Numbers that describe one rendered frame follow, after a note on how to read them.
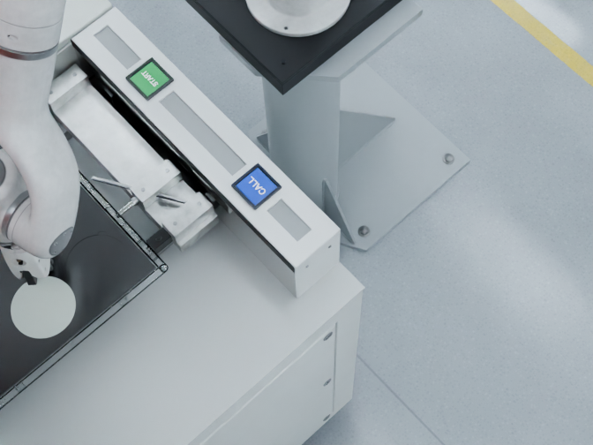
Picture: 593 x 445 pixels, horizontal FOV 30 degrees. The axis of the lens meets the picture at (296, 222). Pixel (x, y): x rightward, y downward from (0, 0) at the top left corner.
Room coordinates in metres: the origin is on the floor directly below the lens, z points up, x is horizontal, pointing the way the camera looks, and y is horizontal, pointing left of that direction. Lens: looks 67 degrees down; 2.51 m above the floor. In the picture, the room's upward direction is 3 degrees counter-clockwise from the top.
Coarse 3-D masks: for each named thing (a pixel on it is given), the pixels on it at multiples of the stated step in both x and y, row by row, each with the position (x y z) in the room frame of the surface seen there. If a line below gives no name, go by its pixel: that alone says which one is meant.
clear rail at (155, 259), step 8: (80, 176) 0.78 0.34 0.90; (80, 184) 0.77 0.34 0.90; (88, 184) 0.77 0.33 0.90; (88, 192) 0.75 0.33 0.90; (96, 192) 0.75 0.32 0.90; (96, 200) 0.74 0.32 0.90; (104, 200) 0.74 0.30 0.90; (104, 208) 0.72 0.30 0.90; (112, 208) 0.72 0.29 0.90; (112, 216) 0.71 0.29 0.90; (120, 216) 0.71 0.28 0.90; (120, 224) 0.69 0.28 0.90; (128, 224) 0.69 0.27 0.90; (128, 232) 0.68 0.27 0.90; (136, 232) 0.68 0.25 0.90; (136, 240) 0.66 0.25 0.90; (144, 240) 0.66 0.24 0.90; (144, 248) 0.65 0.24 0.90; (152, 256) 0.64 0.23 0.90; (160, 264) 0.62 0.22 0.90
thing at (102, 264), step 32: (96, 224) 0.70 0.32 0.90; (0, 256) 0.65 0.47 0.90; (64, 256) 0.64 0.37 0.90; (96, 256) 0.64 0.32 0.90; (128, 256) 0.64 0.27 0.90; (0, 288) 0.60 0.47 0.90; (96, 288) 0.59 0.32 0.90; (128, 288) 0.59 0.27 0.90; (0, 320) 0.55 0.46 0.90; (0, 352) 0.49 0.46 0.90; (32, 352) 0.49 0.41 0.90; (0, 384) 0.44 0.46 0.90
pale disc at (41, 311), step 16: (32, 288) 0.59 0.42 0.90; (48, 288) 0.59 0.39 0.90; (64, 288) 0.59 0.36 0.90; (16, 304) 0.57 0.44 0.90; (32, 304) 0.57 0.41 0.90; (48, 304) 0.57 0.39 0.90; (64, 304) 0.57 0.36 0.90; (16, 320) 0.54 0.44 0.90; (32, 320) 0.54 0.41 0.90; (48, 320) 0.54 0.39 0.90; (64, 320) 0.54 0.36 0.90; (32, 336) 0.52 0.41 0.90; (48, 336) 0.51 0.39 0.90
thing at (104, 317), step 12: (156, 276) 0.60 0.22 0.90; (132, 288) 0.59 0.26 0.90; (144, 288) 0.58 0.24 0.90; (120, 300) 0.57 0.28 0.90; (108, 312) 0.55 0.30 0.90; (96, 324) 0.53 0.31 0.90; (84, 336) 0.51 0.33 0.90; (60, 348) 0.50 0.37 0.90; (72, 348) 0.49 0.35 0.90; (48, 360) 0.48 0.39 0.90; (36, 372) 0.46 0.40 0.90; (24, 384) 0.44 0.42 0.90; (12, 396) 0.42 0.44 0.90; (0, 408) 0.41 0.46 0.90
